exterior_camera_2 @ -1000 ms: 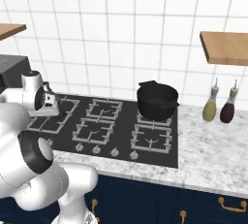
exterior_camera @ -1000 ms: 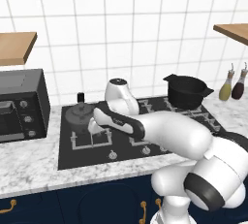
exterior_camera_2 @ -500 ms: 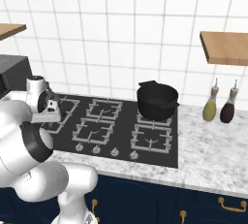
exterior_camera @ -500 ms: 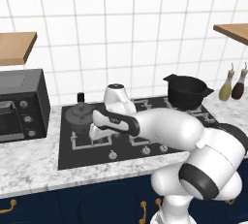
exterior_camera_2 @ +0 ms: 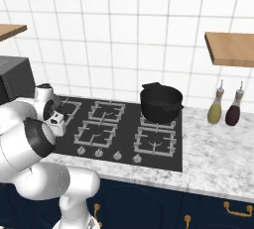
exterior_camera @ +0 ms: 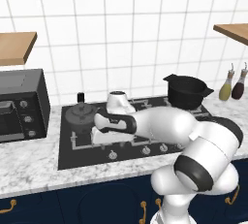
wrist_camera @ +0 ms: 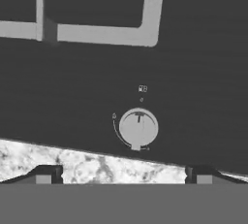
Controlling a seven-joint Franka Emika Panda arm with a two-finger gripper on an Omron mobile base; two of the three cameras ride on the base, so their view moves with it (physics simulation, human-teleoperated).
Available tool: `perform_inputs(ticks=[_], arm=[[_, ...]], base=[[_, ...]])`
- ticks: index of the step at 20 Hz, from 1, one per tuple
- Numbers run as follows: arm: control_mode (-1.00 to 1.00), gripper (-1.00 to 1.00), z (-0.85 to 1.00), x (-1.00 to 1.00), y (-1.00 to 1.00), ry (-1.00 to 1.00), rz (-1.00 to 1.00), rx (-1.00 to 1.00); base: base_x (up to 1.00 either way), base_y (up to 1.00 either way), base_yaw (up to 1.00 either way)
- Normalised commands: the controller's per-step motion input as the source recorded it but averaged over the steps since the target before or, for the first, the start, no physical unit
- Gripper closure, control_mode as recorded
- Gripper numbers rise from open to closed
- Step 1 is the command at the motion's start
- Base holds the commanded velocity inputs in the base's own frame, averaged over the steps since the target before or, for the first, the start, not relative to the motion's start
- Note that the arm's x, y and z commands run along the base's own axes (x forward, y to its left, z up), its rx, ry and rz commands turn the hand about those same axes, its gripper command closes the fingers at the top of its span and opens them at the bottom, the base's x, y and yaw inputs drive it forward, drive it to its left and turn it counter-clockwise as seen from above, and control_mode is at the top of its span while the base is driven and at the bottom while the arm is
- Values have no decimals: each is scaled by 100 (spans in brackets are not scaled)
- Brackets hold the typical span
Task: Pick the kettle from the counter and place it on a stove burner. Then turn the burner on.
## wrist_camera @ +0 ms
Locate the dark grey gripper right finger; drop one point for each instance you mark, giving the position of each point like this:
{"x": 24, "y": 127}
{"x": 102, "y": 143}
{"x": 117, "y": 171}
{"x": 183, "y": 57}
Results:
{"x": 200, "y": 173}

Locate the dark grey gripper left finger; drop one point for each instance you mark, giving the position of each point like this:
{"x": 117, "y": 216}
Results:
{"x": 48, "y": 173}

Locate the grey round stove knob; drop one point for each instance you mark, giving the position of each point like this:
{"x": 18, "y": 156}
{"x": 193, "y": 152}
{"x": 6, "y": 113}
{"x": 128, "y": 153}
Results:
{"x": 139, "y": 128}

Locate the black stove hob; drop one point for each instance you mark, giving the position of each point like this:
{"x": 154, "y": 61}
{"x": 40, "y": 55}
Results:
{"x": 80, "y": 98}

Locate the grey stove burner grate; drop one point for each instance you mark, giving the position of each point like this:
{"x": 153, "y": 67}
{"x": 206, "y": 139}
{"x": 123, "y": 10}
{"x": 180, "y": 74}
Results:
{"x": 106, "y": 35}

